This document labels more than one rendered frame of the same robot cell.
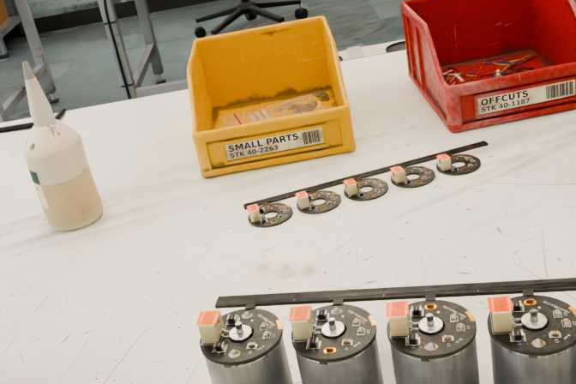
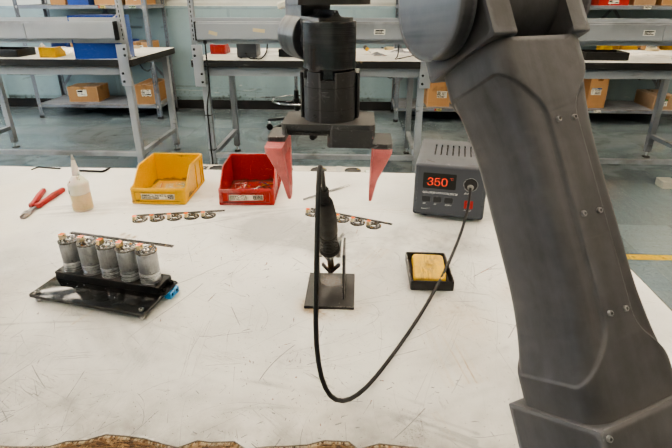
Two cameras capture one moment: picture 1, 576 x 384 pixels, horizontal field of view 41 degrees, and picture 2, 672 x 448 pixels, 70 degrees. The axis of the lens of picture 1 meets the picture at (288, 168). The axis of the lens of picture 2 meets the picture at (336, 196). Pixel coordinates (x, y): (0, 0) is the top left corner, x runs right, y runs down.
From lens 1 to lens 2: 49 cm
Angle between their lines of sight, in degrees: 2
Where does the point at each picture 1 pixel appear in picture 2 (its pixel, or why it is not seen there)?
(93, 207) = (88, 205)
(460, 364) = (107, 253)
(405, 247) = (165, 236)
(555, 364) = (123, 256)
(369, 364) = (91, 250)
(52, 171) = (74, 191)
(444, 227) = (182, 232)
